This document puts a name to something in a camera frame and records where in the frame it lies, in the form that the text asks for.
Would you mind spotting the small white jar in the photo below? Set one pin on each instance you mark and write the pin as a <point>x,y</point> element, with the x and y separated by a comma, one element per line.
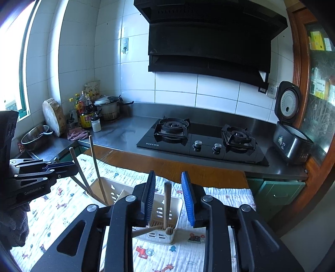
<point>96,125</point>

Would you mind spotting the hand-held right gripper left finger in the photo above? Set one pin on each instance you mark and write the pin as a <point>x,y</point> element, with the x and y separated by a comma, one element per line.
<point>149,198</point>

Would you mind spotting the yellow box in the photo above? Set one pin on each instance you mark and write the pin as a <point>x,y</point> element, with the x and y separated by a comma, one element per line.
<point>316,40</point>

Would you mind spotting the white plastic chopstick holder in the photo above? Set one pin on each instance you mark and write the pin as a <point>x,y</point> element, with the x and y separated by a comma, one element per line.
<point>159,209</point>

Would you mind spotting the steel kitchen counter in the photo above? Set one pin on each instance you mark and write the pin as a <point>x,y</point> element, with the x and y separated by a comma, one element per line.
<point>120,133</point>

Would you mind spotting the brown wooden chopstick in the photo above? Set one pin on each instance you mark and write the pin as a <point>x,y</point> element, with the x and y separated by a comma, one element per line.
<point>167,204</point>
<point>144,230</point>
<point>95,162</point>
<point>73,155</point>
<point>79,183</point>

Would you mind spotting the steel pot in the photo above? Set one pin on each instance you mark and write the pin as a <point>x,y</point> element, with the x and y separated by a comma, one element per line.
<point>35,136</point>

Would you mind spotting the round wooden cutting board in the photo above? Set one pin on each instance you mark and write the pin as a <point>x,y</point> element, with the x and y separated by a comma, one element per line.
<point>53,116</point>

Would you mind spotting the yellow-capped bottle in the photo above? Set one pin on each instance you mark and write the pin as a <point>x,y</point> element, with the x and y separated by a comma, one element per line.
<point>77,104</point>

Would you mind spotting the black rice cooker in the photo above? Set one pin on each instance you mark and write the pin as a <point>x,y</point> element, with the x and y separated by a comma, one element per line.
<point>290,141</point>

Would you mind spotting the dark sauce bottle yellow label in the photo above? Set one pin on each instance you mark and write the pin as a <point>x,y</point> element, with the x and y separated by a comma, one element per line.
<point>85,115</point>

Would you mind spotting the wooden glass-door cabinet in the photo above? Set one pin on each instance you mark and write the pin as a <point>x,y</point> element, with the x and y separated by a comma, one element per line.
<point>319,117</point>

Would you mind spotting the small black wall fixture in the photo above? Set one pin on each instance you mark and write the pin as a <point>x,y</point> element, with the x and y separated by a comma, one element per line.
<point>262,90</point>

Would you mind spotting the white wall socket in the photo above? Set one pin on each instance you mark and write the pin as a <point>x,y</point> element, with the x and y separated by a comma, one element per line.
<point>272,90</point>

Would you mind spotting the green wall hook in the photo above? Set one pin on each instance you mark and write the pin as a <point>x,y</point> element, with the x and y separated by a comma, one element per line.
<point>125,45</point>

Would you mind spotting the black range hood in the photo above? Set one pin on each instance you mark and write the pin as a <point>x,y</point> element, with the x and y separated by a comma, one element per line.
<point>209,44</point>

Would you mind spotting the paper bag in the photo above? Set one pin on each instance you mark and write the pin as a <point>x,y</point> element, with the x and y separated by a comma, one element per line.
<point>93,89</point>

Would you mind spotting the steel pressure cooker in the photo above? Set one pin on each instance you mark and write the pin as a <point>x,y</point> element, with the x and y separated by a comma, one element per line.
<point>108,108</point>

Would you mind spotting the white printed cloth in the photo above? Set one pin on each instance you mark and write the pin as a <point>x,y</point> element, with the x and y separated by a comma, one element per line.
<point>65,214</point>

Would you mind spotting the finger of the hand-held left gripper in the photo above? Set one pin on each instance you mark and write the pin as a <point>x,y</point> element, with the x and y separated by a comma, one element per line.
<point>34,164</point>
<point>39,176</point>

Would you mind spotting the pink rag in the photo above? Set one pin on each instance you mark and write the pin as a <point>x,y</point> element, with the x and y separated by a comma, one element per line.
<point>78,134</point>

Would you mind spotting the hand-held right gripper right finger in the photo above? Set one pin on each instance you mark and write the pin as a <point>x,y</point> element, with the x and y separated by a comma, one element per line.
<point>188,198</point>

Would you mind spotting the window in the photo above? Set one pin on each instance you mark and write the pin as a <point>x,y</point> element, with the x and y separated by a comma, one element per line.
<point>13,65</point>

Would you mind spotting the black gas stove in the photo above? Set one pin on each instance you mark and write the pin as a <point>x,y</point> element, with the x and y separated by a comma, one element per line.
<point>204,141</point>

